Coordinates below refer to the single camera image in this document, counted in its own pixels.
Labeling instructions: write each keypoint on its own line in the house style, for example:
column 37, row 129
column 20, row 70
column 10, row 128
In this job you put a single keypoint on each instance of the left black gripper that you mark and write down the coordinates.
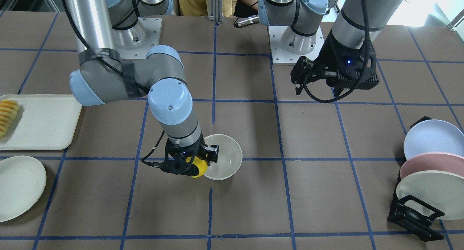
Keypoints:
column 329, row 57

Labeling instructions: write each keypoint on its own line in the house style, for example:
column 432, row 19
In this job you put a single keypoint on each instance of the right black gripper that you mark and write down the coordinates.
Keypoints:
column 212, row 150

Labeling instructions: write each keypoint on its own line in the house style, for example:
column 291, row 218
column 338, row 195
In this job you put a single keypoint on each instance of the yellow lemon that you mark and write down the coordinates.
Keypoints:
column 201, row 165

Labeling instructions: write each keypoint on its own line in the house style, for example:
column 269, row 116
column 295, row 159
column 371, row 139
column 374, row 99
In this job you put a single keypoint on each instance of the white bowl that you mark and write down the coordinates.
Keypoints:
column 229, row 159

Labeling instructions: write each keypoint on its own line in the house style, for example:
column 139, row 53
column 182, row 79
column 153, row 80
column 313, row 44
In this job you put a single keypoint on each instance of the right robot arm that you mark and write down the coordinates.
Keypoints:
column 104, row 78

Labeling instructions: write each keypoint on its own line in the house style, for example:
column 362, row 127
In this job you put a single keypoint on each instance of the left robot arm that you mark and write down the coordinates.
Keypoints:
column 358, row 22

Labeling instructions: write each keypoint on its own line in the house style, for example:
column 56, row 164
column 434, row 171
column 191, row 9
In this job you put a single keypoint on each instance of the blue plate in rack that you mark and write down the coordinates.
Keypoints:
column 433, row 136

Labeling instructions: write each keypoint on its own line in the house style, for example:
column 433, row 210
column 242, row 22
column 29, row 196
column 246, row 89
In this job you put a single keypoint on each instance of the pink plate in rack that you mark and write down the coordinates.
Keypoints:
column 433, row 161

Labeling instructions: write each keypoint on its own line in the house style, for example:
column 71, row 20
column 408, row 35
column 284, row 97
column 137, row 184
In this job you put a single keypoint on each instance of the cream plate in rack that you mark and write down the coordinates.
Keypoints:
column 441, row 189

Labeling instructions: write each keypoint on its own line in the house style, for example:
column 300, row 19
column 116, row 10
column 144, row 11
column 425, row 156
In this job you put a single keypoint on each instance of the person in yellow shirt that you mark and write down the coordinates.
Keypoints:
column 231, row 8

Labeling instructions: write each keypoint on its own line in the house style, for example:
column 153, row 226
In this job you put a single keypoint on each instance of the black dish rack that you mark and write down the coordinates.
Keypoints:
column 412, row 220

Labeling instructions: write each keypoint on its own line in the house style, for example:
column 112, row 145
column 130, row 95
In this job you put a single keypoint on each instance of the cream rectangular tray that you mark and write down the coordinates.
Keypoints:
column 44, row 122

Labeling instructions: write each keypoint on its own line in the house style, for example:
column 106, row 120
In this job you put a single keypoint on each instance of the cream round plate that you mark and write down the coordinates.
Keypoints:
column 22, row 182

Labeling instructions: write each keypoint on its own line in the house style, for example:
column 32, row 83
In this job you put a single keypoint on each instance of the sliced yellow bread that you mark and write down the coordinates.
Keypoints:
column 8, row 113

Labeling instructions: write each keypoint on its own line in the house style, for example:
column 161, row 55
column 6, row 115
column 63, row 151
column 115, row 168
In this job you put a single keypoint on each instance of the aluminium frame post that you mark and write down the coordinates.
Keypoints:
column 215, row 12

